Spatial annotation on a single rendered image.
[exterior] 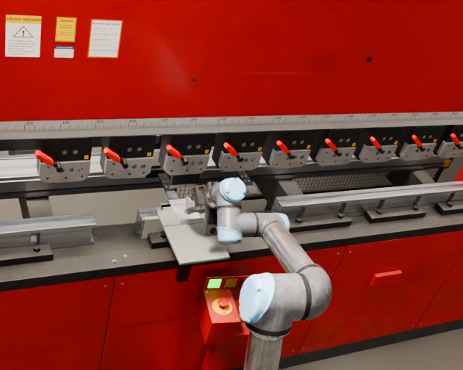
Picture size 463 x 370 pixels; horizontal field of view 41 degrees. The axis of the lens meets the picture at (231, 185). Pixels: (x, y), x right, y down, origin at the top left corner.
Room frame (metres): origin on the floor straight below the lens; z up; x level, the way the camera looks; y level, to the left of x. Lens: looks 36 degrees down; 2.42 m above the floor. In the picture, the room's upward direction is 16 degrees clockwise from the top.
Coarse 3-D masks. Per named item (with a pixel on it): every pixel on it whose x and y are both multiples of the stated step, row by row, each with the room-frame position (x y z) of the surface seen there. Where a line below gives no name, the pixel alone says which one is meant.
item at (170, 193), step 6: (156, 156) 1.93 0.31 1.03; (156, 162) 1.90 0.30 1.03; (156, 168) 1.88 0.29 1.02; (150, 174) 1.86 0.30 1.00; (156, 174) 1.87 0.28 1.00; (162, 174) 1.88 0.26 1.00; (162, 180) 1.84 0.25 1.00; (168, 180) 1.85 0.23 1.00; (168, 186) 1.81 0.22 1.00; (168, 192) 1.78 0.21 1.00; (174, 192) 1.79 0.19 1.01; (168, 198) 1.75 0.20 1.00; (174, 198) 1.76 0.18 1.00
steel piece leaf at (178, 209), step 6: (180, 204) 1.74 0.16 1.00; (174, 210) 1.70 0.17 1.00; (180, 210) 1.71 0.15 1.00; (180, 216) 1.68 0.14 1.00; (186, 216) 1.68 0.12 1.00; (192, 216) 1.69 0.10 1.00; (198, 216) 1.70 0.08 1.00; (180, 222) 1.63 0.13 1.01; (186, 222) 1.65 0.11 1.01; (192, 222) 1.66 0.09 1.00
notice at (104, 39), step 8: (96, 24) 1.50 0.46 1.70; (104, 24) 1.51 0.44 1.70; (112, 24) 1.52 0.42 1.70; (120, 24) 1.53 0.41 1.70; (96, 32) 1.50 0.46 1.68; (104, 32) 1.51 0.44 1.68; (112, 32) 1.52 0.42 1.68; (120, 32) 1.54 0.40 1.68; (96, 40) 1.50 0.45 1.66; (104, 40) 1.51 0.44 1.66; (112, 40) 1.53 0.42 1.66; (120, 40) 1.54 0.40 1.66; (88, 48) 1.49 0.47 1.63; (96, 48) 1.50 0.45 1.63; (104, 48) 1.52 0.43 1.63; (112, 48) 1.53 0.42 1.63; (88, 56) 1.49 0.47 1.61; (96, 56) 1.51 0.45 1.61; (104, 56) 1.52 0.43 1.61; (112, 56) 1.53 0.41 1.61
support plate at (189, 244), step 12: (168, 216) 1.66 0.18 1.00; (204, 216) 1.72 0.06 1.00; (168, 228) 1.60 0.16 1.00; (180, 228) 1.61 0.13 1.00; (192, 228) 1.63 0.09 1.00; (168, 240) 1.55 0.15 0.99; (180, 240) 1.56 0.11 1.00; (192, 240) 1.57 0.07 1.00; (204, 240) 1.59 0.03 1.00; (216, 240) 1.61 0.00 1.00; (180, 252) 1.50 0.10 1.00; (192, 252) 1.52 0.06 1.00; (204, 252) 1.54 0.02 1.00; (216, 252) 1.55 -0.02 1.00; (180, 264) 1.45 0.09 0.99
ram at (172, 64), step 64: (0, 0) 1.37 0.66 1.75; (64, 0) 1.45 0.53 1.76; (128, 0) 1.54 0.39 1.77; (192, 0) 1.64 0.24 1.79; (256, 0) 1.74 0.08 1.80; (320, 0) 1.86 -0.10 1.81; (384, 0) 1.98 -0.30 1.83; (448, 0) 2.12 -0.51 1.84; (0, 64) 1.37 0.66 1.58; (64, 64) 1.46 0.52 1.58; (128, 64) 1.56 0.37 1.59; (192, 64) 1.66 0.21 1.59; (256, 64) 1.77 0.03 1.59; (320, 64) 1.90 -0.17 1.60; (384, 64) 2.04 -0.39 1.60; (448, 64) 2.19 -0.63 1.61; (128, 128) 1.57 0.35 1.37; (192, 128) 1.68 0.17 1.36; (256, 128) 1.81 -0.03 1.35; (320, 128) 1.95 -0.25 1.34
